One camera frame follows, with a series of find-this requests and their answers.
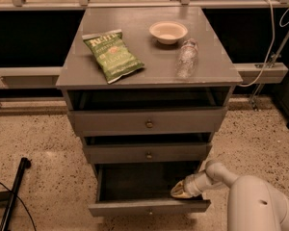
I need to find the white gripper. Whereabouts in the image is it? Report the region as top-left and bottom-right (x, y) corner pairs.
(171, 172), (212, 199)

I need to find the grey bottom drawer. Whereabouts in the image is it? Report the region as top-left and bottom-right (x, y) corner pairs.
(89, 161), (210, 217)

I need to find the grey drawer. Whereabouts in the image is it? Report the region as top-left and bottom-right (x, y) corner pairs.
(84, 142), (212, 164)
(89, 161), (210, 217)
(67, 108), (226, 137)

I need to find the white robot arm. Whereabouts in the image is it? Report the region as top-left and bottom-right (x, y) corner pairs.
(171, 160), (289, 231)

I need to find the grey middle drawer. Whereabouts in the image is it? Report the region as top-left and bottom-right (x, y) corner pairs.
(84, 142), (212, 164)

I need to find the grey wooden drawer cabinet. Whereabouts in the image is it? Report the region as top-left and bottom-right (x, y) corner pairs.
(56, 6), (244, 186)

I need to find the grey top drawer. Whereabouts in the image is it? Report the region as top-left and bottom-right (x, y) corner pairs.
(67, 108), (226, 137)

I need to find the clear plastic water bottle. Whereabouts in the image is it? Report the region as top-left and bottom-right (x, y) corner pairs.
(176, 38), (198, 79)

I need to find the white paper bowl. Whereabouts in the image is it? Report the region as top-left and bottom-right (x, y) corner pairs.
(149, 21), (188, 45)

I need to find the green chip bag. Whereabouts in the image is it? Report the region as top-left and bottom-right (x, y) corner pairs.
(82, 29), (145, 84)

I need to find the black stand leg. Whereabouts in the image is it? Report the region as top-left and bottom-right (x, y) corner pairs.
(0, 157), (31, 231)

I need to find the black floor cable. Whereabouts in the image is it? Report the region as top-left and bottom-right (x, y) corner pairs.
(0, 174), (38, 231)

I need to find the metal railing frame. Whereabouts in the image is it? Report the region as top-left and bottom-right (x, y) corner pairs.
(0, 0), (289, 117)

